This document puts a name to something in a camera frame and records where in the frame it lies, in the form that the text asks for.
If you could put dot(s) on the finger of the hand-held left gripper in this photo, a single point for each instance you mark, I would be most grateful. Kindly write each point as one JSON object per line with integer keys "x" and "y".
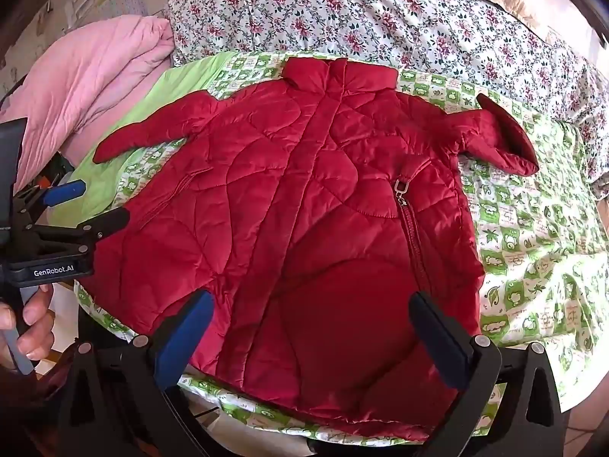
{"x": 95, "y": 228}
{"x": 66, "y": 191}

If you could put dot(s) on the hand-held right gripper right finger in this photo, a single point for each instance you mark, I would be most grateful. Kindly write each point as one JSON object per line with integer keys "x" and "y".
{"x": 442, "y": 342}

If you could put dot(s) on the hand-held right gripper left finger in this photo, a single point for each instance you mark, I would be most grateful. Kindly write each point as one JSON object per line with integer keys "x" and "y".
{"x": 183, "y": 338}

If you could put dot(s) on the red quilted jacket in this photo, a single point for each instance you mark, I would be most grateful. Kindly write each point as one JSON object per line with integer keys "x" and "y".
{"x": 304, "y": 190}

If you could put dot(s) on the person's left hand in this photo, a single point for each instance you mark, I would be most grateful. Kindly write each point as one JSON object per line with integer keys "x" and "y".
{"x": 35, "y": 316}

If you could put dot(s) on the pink quilt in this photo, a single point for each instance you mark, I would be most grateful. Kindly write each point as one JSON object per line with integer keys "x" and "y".
{"x": 90, "y": 81}

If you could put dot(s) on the green checked printed blanket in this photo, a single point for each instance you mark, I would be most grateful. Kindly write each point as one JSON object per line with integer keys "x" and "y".
{"x": 533, "y": 228}

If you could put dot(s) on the floral quilt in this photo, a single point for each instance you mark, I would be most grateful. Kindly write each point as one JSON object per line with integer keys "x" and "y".
{"x": 380, "y": 14}

